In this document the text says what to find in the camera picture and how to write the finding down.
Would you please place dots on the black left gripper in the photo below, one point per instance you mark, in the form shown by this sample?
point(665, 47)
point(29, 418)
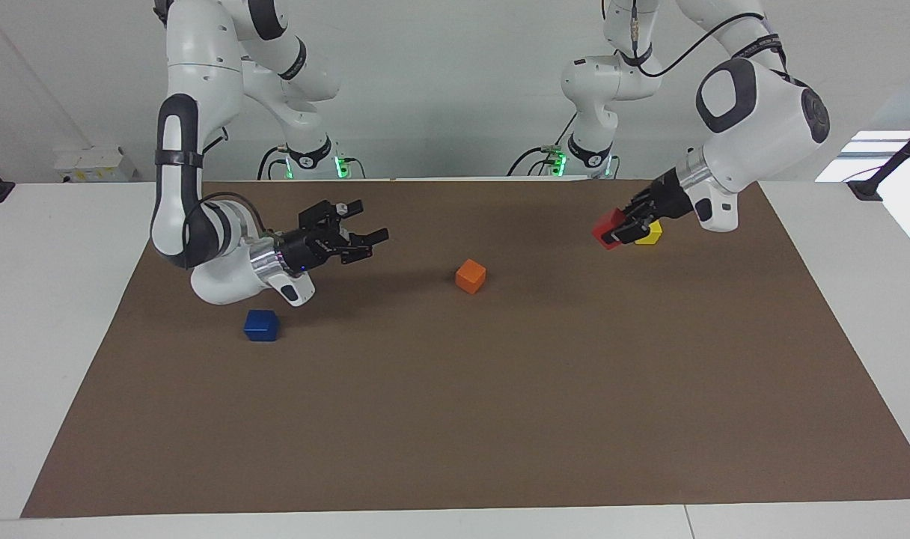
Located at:
point(668, 196)

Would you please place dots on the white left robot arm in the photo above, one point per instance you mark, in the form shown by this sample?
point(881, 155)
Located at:
point(762, 120)

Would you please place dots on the yellow cube block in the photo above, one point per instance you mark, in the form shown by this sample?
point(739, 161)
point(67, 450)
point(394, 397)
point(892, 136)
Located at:
point(653, 236)

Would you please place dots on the orange cube block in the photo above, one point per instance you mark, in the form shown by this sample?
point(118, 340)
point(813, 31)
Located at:
point(470, 276)

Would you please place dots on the red cube block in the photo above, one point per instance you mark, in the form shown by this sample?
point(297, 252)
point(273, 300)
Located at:
point(606, 226)

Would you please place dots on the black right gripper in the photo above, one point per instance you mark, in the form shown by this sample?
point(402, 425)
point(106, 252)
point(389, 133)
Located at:
point(301, 251)

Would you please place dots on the black angled stand pole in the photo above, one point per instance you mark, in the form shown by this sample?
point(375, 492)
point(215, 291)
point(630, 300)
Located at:
point(900, 153)

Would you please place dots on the brown table mat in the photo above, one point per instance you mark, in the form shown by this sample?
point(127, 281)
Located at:
point(500, 412)

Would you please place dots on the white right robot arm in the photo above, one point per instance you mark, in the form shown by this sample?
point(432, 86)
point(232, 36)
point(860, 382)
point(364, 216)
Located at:
point(193, 75)

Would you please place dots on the blue cube block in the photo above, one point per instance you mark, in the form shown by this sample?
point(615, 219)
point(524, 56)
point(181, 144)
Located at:
point(261, 326)

